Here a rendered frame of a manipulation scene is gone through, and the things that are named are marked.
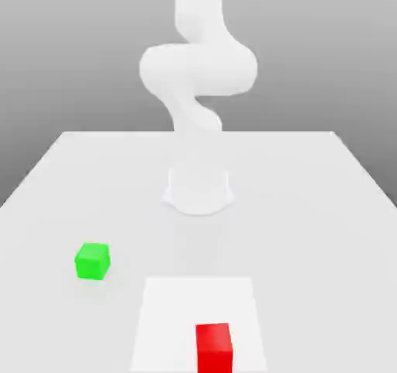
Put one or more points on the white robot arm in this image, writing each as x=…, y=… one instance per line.
x=198, y=69

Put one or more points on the small green cube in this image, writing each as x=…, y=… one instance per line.
x=91, y=262

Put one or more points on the small red cube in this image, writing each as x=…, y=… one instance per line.
x=214, y=348

